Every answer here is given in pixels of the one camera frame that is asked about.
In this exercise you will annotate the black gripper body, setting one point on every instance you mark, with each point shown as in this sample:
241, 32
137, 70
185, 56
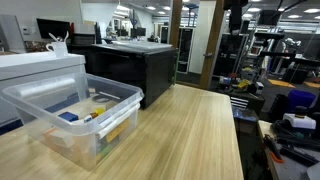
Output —
236, 18

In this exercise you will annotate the wooden framed door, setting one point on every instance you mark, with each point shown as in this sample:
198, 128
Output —
208, 40

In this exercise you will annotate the black microwave oven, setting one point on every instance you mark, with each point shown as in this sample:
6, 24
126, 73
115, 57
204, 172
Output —
113, 70

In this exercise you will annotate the ceiling light panel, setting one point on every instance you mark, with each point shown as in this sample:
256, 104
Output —
294, 16
254, 9

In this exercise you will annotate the black hanging box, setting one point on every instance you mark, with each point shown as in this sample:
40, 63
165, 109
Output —
269, 17

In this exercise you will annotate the black equipment rack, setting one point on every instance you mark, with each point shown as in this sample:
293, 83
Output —
230, 55

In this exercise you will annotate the black glass front rack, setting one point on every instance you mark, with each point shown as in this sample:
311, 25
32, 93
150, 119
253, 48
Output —
185, 50

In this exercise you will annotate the yellow tool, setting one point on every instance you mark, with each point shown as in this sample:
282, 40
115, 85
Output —
244, 84

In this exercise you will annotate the black drawer cabinet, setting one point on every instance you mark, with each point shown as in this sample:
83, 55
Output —
248, 101

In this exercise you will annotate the blue plastic sheet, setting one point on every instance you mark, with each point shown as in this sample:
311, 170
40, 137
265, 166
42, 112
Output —
245, 114

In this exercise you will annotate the clear plastic lid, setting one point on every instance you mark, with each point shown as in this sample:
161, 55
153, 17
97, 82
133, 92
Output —
141, 45

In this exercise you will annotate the black bag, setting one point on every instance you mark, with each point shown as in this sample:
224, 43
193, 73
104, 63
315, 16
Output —
279, 106

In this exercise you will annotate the blue storage bin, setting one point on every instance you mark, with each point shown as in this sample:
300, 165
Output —
301, 99

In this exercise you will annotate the white device with black knob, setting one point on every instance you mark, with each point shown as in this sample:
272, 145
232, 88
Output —
299, 121

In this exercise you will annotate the black bar tool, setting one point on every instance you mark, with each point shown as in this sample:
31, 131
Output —
300, 155

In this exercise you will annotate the black tray stack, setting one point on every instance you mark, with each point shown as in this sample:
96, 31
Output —
83, 39

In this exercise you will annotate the black tape roll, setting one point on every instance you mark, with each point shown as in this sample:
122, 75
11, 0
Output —
100, 99

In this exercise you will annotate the yellow block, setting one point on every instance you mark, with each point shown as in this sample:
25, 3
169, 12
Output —
100, 110

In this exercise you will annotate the white plastic spoon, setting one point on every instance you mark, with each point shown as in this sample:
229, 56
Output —
66, 36
52, 36

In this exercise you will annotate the white mug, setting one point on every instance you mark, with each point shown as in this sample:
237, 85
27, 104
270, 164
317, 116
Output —
60, 49

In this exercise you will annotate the blue block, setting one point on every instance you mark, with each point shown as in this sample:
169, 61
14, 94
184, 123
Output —
68, 116

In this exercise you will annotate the brown patterned snack pile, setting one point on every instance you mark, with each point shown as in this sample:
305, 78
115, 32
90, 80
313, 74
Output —
36, 46

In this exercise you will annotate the white chest cabinet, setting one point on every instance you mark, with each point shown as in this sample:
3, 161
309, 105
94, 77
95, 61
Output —
40, 65

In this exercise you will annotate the clear plastic storage bin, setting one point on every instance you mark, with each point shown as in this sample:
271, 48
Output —
50, 96

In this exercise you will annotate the wooden post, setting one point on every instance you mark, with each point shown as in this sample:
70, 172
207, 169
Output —
175, 23

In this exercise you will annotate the black wall side monitor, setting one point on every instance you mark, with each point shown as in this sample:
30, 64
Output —
53, 28

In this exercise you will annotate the white wall thermostat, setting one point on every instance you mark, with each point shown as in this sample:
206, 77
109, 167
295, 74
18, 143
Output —
25, 30

